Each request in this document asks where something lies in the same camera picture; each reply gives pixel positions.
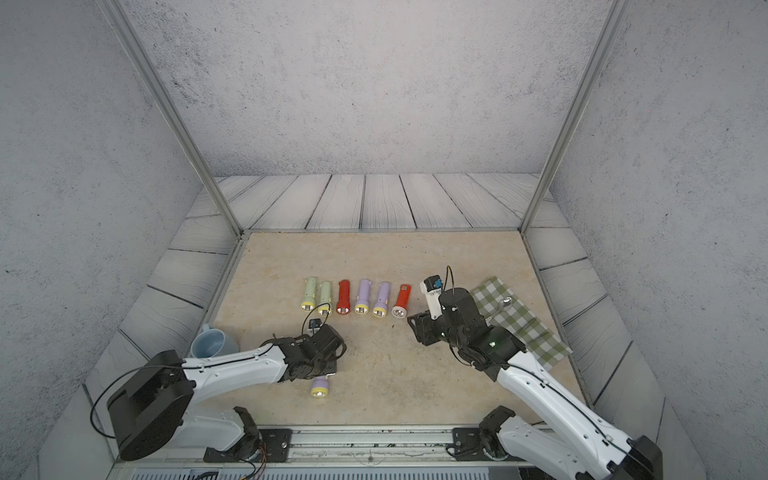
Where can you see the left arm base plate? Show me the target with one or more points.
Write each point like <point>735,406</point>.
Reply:
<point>270,444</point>

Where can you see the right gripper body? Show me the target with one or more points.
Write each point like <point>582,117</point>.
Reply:
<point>433,330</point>

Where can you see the left aluminium frame post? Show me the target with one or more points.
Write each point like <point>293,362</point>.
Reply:
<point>127,37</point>

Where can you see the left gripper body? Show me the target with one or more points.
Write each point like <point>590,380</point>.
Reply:
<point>324,367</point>

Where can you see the red flashlight white rim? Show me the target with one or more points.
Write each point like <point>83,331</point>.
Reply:
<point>399,310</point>

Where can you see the light blue mug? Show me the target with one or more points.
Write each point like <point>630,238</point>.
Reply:
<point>212,342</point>

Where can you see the red flashlight all red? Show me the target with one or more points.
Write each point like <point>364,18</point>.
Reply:
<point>343,305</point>

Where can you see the green checkered cloth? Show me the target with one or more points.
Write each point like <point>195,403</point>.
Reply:
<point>519,320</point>

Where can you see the aluminium mounting rail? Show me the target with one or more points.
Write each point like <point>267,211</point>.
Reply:
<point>332,453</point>

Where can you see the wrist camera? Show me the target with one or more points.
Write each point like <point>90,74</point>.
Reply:
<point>312,325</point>
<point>432,288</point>

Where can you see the aluminium frame post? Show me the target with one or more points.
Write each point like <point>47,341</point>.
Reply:
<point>589,79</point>
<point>127,37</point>

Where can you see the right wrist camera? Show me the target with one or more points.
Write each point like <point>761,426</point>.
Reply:
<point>432,288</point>

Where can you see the purple flashlight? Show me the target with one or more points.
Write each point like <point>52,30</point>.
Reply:
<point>320,387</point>
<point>362,303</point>
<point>380,308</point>

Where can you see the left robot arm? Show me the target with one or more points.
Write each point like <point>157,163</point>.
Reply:
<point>159,406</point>

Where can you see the green flashlight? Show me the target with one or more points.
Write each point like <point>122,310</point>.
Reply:
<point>309,294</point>
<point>325,298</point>

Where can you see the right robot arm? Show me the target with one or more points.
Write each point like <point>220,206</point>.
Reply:
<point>581,445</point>

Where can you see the right aluminium frame post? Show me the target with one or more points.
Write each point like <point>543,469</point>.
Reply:
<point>589,79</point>

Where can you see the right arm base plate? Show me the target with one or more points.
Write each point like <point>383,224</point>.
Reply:
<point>467,445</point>

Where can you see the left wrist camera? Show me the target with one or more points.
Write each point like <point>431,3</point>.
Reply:
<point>312,325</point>

